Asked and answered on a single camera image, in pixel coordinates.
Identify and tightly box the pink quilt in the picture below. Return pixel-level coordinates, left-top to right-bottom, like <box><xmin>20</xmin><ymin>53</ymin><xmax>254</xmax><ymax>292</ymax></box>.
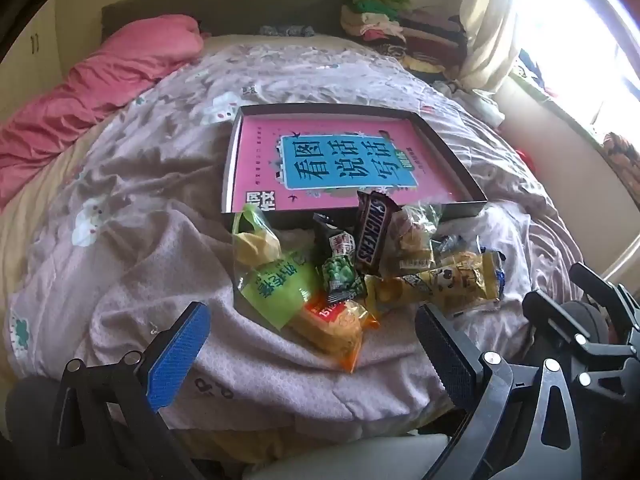
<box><xmin>0</xmin><ymin>14</ymin><xmax>206</xmax><ymax>211</ymax></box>

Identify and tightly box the cream wardrobe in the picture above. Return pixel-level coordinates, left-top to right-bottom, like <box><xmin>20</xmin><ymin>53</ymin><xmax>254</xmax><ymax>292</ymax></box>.
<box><xmin>0</xmin><ymin>0</ymin><xmax>66</xmax><ymax>126</ymax></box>

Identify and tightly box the orange cake packet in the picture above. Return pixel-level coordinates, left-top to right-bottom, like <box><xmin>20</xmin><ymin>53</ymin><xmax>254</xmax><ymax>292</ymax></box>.
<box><xmin>286</xmin><ymin>292</ymin><xmax>382</xmax><ymax>374</ymax></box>

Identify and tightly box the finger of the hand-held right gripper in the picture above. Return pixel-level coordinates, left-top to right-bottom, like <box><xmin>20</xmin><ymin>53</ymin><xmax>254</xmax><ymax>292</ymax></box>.
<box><xmin>522</xmin><ymin>289</ymin><xmax>606</xmax><ymax>356</ymax></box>
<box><xmin>569</xmin><ymin>261</ymin><xmax>640</xmax><ymax>331</ymax></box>

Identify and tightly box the dark brown snack packet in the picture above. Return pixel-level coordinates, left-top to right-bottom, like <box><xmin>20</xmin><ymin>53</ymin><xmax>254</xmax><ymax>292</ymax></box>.
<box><xmin>312</xmin><ymin>212</ymin><xmax>357</xmax><ymax>261</ymax></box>

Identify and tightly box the white plastic bag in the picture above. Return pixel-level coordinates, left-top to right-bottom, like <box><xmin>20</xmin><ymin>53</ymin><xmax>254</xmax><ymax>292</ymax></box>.
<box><xmin>474</xmin><ymin>94</ymin><xmax>507</xmax><ymax>127</ymax></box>

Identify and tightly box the green clear cake packet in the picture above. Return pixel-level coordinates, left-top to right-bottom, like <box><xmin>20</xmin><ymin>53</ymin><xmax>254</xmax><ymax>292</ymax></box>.
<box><xmin>232</xmin><ymin>204</ymin><xmax>321</xmax><ymax>332</ymax></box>

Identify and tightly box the grey headboard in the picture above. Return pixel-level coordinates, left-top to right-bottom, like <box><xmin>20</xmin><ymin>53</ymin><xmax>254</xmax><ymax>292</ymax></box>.
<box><xmin>100</xmin><ymin>0</ymin><xmax>357</xmax><ymax>45</ymax></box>

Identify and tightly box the pile of folded clothes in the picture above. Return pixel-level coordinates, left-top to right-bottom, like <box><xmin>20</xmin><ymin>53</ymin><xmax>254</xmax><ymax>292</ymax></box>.
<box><xmin>340</xmin><ymin>0</ymin><xmax>472</xmax><ymax>82</ymax></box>

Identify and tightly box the yellow bedsheet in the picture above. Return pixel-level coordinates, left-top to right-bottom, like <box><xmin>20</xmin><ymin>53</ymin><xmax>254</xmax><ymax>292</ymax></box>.
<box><xmin>0</xmin><ymin>125</ymin><xmax>121</xmax><ymax>391</ymax></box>

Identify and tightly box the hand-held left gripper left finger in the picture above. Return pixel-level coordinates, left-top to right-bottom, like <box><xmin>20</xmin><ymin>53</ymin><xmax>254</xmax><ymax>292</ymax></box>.
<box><xmin>50</xmin><ymin>302</ymin><xmax>211</xmax><ymax>480</ymax></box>

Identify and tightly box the dark patterned cloth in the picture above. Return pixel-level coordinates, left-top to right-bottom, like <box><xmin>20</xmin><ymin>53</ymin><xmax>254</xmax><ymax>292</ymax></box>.
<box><xmin>257</xmin><ymin>24</ymin><xmax>313</xmax><ymax>37</ymax></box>

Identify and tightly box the blue snack packet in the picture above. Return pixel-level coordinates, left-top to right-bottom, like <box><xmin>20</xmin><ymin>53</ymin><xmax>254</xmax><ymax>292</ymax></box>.
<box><xmin>434</xmin><ymin>234</ymin><xmax>507</xmax><ymax>291</ymax></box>

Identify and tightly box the green pea packet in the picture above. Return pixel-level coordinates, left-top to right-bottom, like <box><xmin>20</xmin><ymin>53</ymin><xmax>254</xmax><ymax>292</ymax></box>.
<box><xmin>320</xmin><ymin>255</ymin><xmax>369</xmax><ymax>307</ymax></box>

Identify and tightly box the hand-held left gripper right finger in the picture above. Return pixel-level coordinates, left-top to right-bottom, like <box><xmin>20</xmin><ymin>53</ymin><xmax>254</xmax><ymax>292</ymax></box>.
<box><xmin>415</xmin><ymin>304</ymin><xmax>573</xmax><ymax>480</ymax></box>

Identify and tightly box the yellow panda snack packet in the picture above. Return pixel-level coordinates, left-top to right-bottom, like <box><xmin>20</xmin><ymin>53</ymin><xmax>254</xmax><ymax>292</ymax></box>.
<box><xmin>364</xmin><ymin>251</ymin><xmax>503</xmax><ymax>317</ymax></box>

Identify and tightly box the grey shallow tray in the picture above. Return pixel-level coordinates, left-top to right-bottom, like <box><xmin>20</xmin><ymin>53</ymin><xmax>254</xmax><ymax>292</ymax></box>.
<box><xmin>221</xmin><ymin>104</ymin><xmax>488</xmax><ymax>231</ymax></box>

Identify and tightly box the brown chocolate bar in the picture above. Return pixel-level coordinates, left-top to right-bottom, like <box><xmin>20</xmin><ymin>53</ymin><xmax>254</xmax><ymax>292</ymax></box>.
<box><xmin>354</xmin><ymin>191</ymin><xmax>401</xmax><ymax>277</ymax></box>

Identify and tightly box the pink book with blue label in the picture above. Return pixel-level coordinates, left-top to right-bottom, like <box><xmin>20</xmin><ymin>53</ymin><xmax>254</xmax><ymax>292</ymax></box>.
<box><xmin>231</xmin><ymin>114</ymin><xmax>473</xmax><ymax>213</ymax></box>

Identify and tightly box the dark clothes heap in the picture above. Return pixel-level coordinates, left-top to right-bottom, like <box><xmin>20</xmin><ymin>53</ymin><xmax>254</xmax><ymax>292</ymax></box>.
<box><xmin>516</xmin><ymin>49</ymin><xmax>564</xmax><ymax>104</ymax></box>

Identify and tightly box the clear floss bread packet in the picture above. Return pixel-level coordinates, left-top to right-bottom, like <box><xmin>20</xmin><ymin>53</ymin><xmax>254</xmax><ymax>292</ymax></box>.
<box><xmin>387</xmin><ymin>201</ymin><xmax>446</xmax><ymax>278</ymax></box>

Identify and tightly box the green window sill mat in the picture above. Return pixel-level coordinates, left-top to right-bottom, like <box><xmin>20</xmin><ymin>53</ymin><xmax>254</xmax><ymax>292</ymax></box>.
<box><xmin>510</xmin><ymin>72</ymin><xmax>607</xmax><ymax>147</ymax></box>

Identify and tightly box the cream curtain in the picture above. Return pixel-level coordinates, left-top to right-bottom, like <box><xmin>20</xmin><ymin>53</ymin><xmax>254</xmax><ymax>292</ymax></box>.
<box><xmin>457</xmin><ymin>0</ymin><xmax>526</xmax><ymax>93</ymax></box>

